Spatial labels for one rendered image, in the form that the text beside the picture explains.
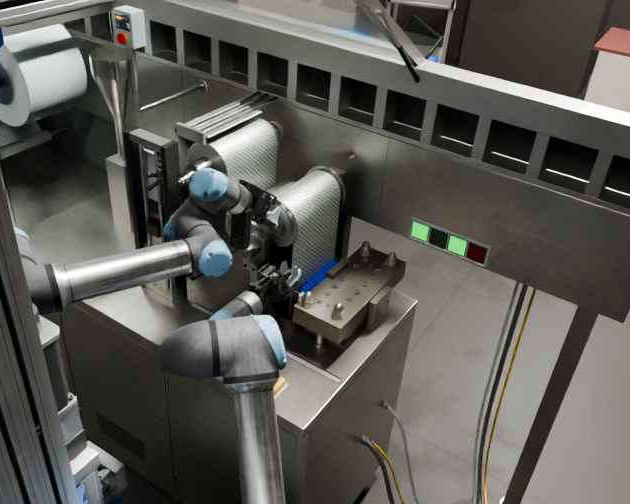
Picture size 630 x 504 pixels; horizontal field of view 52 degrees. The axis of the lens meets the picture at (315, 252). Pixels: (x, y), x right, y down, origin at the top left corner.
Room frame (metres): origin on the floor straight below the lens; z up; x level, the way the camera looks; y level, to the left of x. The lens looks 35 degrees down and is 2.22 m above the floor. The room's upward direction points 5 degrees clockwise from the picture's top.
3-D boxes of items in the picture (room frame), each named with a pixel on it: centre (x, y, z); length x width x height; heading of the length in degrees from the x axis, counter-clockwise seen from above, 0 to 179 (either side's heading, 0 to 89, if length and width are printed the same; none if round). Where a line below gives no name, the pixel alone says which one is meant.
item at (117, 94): (1.98, 0.68, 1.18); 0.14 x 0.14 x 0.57
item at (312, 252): (1.59, 0.00, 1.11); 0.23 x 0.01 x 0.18; 149
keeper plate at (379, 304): (1.53, -0.21, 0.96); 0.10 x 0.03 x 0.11; 149
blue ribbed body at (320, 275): (1.58, -0.02, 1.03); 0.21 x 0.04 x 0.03; 149
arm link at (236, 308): (1.25, 0.20, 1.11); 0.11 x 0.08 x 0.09; 149
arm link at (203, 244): (1.04, 0.40, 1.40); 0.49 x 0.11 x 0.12; 121
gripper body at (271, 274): (1.39, 0.12, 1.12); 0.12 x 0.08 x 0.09; 149
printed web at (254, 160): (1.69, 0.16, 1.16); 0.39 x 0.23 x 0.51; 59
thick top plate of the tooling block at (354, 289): (1.56, -0.12, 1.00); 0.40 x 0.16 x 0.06; 149
